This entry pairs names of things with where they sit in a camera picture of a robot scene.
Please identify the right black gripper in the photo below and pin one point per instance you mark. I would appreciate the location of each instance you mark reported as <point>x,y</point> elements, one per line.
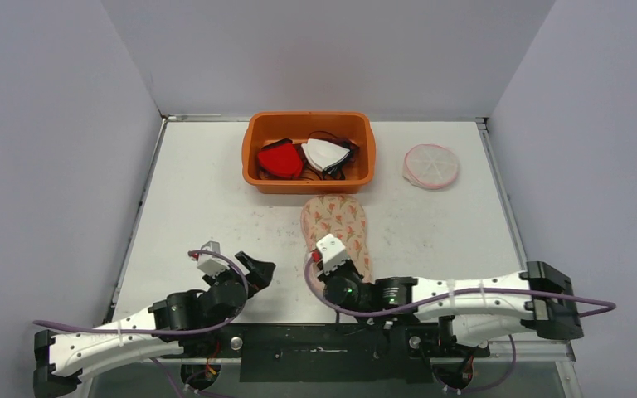
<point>355,269</point>

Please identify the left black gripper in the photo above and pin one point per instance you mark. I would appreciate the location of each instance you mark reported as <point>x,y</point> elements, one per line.
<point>260,275</point>

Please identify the floral padded bra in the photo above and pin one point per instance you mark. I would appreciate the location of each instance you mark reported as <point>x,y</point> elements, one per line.
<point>343,217</point>

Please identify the orange plastic tub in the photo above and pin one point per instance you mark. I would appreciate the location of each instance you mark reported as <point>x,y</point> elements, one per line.
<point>274,163</point>

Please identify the white bra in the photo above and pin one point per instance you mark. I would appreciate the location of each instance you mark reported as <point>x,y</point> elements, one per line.
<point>323,155</point>

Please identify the white mesh laundry bag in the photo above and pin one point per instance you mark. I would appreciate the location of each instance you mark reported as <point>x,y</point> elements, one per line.
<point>430,166</point>

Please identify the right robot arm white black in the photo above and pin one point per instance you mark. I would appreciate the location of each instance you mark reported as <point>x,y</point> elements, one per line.
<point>537,299</point>

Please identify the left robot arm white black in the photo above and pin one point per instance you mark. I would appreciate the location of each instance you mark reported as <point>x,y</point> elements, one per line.
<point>184,324</point>

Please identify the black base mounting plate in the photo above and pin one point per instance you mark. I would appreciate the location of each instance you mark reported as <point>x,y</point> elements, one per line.
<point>345,352</point>

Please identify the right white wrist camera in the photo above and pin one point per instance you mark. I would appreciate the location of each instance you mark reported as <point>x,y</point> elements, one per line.
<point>332,253</point>

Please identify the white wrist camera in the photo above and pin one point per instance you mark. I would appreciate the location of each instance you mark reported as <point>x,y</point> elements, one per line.
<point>208,261</point>
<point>332,253</point>

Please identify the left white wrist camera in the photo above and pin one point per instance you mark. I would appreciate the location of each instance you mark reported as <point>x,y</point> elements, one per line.
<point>208,261</point>

